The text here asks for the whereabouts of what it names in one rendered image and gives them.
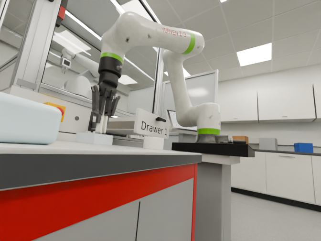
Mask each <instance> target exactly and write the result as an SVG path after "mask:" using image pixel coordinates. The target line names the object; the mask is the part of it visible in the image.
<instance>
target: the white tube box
mask: <svg viewBox="0 0 321 241"><path fill-rule="evenodd" d="M75 142H82V143H91V144H104V145H112V142H113V136H112V135H105V134H98V133H81V132H77V133H76V138H75Z"/></svg>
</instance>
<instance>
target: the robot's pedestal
mask: <svg viewBox="0 0 321 241"><path fill-rule="evenodd" d="M174 151H176V150H174ZM179 152H181V151H179ZM183 152H186V151H183ZM189 153H191V152H189ZM193 153H196V152H193ZM201 154H202V162H201V163H197V186H196V210H195V234H194V241H231V165H232V164H238V163H240V156H230V155H220V154H210V153H201Z"/></svg>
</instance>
